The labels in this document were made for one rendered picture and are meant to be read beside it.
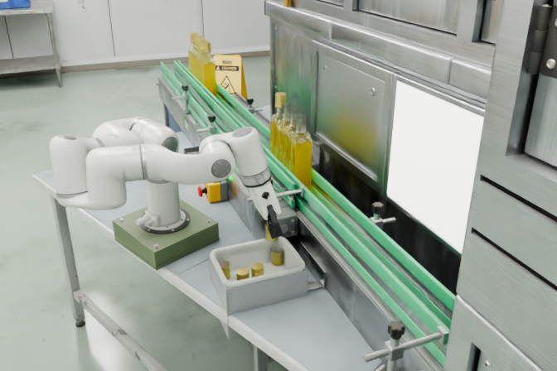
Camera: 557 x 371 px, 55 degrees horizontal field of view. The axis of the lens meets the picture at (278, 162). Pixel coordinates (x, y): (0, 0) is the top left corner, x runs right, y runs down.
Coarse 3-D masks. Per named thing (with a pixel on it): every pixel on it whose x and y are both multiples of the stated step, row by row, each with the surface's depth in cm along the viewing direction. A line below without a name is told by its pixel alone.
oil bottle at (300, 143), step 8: (296, 136) 156; (304, 136) 156; (296, 144) 156; (304, 144) 157; (288, 152) 162; (296, 152) 157; (304, 152) 158; (288, 160) 163; (296, 160) 158; (304, 160) 159; (288, 168) 164; (296, 168) 159; (304, 168) 160; (296, 176) 160; (304, 176) 161; (304, 184) 162
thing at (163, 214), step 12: (156, 192) 155; (168, 192) 156; (156, 204) 157; (168, 204) 157; (144, 216) 159; (156, 216) 158; (168, 216) 159; (180, 216) 165; (156, 228) 159; (168, 228) 159
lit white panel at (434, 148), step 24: (408, 96) 126; (432, 96) 117; (408, 120) 127; (432, 120) 119; (456, 120) 111; (480, 120) 104; (408, 144) 129; (432, 144) 120; (456, 144) 112; (408, 168) 130; (432, 168) 121; (456, 168) 113; (408, 192) 132; (432, 192) 123; (456, 192) 114; (432, 216) 124; (456, 216) 116; (456, 240) 117
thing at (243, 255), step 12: (264, 240) 149; (216, 252) 144; (228, 252) 146; (240, 252) 147; (252, 252) 149; (264, 252) 150; (276, 252) 152; (288, 252) 146; (216, 264) 138; (240, 264) 149; (264, 264) 151; (288, 264) 147; (300, 264) 139; (264, 276) 134; (276, 276) 135
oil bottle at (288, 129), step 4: (288, 124) 164; (284, 128) 164; (288, 128) 162; (292, 128) 161; (284, 132) 164; (288, 132) 161; (284, 136) 164; (288, 136) 161; (284, 140) 165; (288, 140) 162; (284, 144) 165; (288, 144) 162; (284, 148) 166; (284, 152) 166; (284, 156) 167; (284, 160) 167; (284, 164) 168
